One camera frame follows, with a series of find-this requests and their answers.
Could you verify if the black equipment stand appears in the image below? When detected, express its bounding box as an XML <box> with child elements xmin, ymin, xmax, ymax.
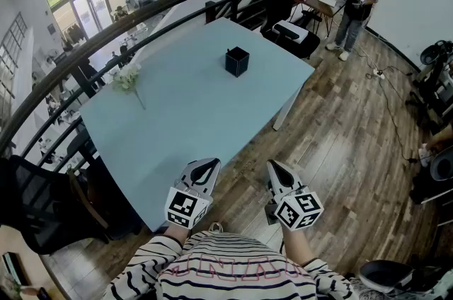
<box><xmin>406</xmin><ymin>40</ymin><xmax>453</xmax><ymax>125</ymax></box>

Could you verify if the grey round stool seat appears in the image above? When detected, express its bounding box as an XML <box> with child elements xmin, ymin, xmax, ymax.
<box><xmin>359</xmin><ymin>259</ymin><xmax>415</xmax><ymax>293</ymax></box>

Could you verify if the striped white shirt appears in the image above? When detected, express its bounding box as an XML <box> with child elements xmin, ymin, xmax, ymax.
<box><xmin>101</xmin><ymin>229</ymin><xmax>359</xmax><ymax>300</ymax></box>

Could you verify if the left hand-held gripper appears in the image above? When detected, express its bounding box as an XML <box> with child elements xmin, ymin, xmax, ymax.
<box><xmin>165</xmin><ymin>158</ymin><xmax>222</xmax><ymax>230</ymax></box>

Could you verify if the black floor cable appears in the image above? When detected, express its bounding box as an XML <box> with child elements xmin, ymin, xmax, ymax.
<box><xmin>366</xmin><ymin>57</ymin><xmax>419</xmax><ymax>163</ymax></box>

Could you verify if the person's left forearm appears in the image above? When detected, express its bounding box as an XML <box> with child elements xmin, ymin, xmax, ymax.
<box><xmin>165</xmin><ymin>222</ymin><xmax>189</xmax><ymax>247</ymax></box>

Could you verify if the black square box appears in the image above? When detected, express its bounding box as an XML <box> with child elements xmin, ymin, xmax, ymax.
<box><xmin>224</xmin><ymin>46</ymin><xmax>251</xmax><ymax>79</ymax></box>

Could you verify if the white artificial flower bouquet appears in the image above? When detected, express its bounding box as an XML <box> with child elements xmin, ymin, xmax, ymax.
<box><xmin>112</xmin><ymin>63</ymin><xmax>147</xmax><ymax>111</ymax></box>

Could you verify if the white flat box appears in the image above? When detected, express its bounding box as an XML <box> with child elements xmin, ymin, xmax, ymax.
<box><xmin>272</xmin><ymin>21</ymin><xmax>309</xmax><ymax>45</ymax></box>

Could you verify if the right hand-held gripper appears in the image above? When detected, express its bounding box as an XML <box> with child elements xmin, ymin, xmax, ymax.
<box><xmin>264</xmin><ymin>159</ymin><xmax>325</xmax><ymax>231</ymax></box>

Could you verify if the glass entrance door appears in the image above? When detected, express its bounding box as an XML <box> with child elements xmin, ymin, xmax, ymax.
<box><xmin>70</xmin><ymin>0</ymin><xmax>115</xmax><ymax>41</ymax></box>

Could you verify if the person's right forearm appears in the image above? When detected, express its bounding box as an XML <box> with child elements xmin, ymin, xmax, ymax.
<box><xmin>281</xmin><ymin>226</ymin><xmax>315</xmax><ymax>267</ymax></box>

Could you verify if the black mesh chair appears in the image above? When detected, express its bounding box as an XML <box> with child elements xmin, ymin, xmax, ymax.
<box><xmin>0</xmin><ymin>139</ymin><xmax>142</xmax><ymax>256</ymax></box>

